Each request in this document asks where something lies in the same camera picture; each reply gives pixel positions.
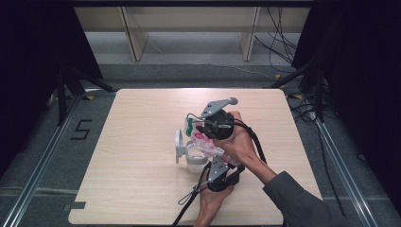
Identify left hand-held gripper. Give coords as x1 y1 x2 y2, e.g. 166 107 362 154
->
206 156 246 193

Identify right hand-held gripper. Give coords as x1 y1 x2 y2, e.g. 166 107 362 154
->
195 96 240 141

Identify pink white plastic bag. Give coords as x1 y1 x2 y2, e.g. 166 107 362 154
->
183 114 242 166

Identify clear jar with hinged lid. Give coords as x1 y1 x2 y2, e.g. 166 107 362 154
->
174 129 211 174

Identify person's right hand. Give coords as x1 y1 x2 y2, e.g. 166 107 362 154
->
212 111 276 186

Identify person's left hand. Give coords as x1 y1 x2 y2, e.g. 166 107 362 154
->
194 184 235 222

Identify black metal stand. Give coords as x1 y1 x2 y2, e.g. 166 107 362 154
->
46 62 117 127
264 60 325 122

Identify beige wooden shelf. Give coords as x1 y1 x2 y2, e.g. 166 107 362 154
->
74 6 311 62

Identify black tape strip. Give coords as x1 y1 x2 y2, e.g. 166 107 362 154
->
62 201 87 212

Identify dark curtain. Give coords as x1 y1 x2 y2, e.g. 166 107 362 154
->
291 0 401 209
0 0 103 178

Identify right hand-held gripper cable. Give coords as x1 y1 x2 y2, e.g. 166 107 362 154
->
231 120 268 165

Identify hand-held gripper cable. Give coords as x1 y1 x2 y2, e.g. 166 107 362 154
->
231 120 268 165
171 161 213 227

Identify left hand-held gripper cable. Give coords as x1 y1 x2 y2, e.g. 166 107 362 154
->
171 161 213 227

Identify white floor cable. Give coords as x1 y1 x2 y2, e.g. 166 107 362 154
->
146 37 275 79

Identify tangled black floor cables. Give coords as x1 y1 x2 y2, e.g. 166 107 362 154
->
288 94 320 124

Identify hanging black cables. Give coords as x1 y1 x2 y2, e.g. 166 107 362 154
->
253 7 299 74

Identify thin black floor cable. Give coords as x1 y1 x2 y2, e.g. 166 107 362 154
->
318 122 348 218

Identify aluminium floor rail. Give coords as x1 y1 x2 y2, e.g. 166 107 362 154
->
315 119 379 227
1 94 83 227

